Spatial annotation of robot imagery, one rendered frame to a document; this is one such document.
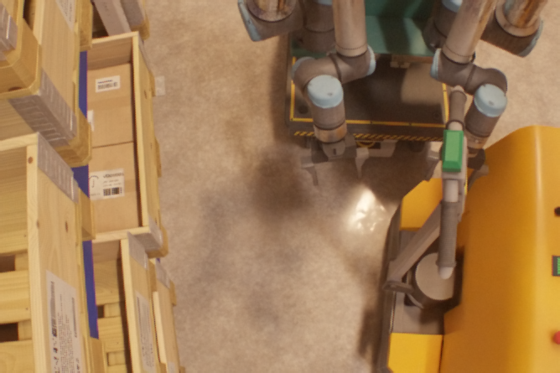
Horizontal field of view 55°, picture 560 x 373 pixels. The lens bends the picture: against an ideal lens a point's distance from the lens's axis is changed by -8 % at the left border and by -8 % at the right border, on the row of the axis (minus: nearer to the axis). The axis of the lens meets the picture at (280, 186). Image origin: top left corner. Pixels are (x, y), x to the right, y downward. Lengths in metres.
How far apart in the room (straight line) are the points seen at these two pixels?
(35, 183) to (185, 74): 1.91
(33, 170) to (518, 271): 1.29
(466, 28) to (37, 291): 1.23
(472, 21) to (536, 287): 0.75
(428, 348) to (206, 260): 1.00
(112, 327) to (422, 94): 1.53
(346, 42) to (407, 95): 0.88
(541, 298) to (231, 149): 1.55
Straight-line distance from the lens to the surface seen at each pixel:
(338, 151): 1.57
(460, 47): 1.64
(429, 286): 2.03
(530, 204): 1.74
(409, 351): 2.08
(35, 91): 1.09
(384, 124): 2.33
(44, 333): 0.94
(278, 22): 1.76
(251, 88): 2.76
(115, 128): 2.20
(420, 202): 2.21
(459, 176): 1.11
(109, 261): 1.73
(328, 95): 1.49
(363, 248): 2.47
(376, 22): 2.10
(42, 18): 1.19
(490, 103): 1.58
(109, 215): 2.08
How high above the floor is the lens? 2.37
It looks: 69 degrees down
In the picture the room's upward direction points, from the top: 2 degrees counter-clockwise
